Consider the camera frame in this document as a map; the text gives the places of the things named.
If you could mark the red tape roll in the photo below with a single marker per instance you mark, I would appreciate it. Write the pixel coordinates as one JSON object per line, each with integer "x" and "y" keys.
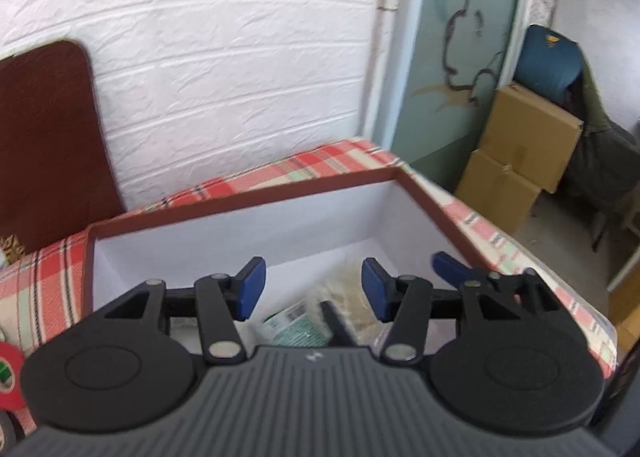
{"x": 11, "y": 377}

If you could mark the light wooden cabinet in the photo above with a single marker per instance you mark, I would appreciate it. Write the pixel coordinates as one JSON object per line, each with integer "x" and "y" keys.
{"x": 627, "y": 307}

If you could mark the dark green jacket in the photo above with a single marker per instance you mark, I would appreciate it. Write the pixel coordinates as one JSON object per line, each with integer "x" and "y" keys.
{"x": 600, "y": 152}

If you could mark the red cardboard box white inside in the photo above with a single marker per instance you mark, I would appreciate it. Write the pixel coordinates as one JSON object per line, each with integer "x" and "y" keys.
{"x": 310, "y": 217}

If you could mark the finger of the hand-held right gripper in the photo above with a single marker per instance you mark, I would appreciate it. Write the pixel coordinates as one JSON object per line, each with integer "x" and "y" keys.
{"x": 337, "y": 324}
{"x": 446, "y": 265}

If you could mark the green white packet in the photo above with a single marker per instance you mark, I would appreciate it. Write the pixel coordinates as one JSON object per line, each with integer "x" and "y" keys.
{"x": 295, "y": 324}

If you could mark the red plaid blanket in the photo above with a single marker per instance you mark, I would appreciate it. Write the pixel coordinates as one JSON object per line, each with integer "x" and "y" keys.
{"x": 45, "y": 282}

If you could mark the small cardboard box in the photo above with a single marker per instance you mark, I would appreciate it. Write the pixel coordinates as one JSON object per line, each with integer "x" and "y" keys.
{"x": 495, "y": 197}

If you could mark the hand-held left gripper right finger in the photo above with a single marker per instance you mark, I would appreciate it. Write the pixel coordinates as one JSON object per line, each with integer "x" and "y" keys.
{"x": 374, "y": 287}

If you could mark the beige packet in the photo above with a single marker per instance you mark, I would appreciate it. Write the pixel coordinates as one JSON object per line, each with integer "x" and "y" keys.
{"x": 350, "y": 299}

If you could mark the brown board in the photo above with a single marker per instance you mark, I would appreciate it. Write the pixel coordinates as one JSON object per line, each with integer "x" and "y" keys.
{"x": 47, "y": 147}

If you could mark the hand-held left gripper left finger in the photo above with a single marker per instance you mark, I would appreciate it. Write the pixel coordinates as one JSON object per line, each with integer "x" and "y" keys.
{"x": 250, "y": 287}

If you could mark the frosted glass door with cartoon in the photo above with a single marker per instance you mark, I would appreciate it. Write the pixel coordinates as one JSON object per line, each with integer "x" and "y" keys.
{"x": 460, "y": 37}

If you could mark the large cardboard box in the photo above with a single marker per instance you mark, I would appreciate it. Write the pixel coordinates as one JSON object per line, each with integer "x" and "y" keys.
{"x": 535, "y": 132}

